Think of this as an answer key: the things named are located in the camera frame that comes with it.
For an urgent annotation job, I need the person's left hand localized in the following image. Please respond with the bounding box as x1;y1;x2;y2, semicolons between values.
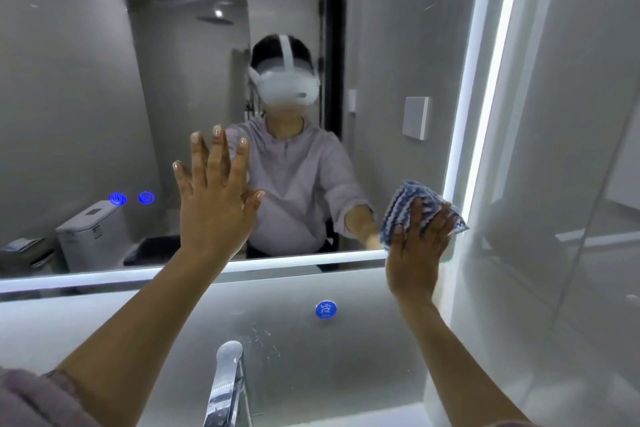
172;125;266;267

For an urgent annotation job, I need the person's right hand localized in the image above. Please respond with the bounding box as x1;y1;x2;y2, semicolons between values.
385;199;459;300

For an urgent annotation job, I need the blue white striped cloth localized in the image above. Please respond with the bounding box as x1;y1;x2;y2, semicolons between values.
379;180;470;251

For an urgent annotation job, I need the person's left forearm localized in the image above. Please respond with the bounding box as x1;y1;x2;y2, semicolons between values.
52;248;248;427

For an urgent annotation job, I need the person's right forearm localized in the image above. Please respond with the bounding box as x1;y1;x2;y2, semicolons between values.
395;292;532;427

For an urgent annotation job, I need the lit bathroom mirror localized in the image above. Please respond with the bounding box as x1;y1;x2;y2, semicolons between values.
0;0;527;295

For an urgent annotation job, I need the chrome faucet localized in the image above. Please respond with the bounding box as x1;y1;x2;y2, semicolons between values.
202;341;253;427

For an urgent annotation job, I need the lilac sweatshirt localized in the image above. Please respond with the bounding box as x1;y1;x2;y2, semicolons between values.
0;367;101;427

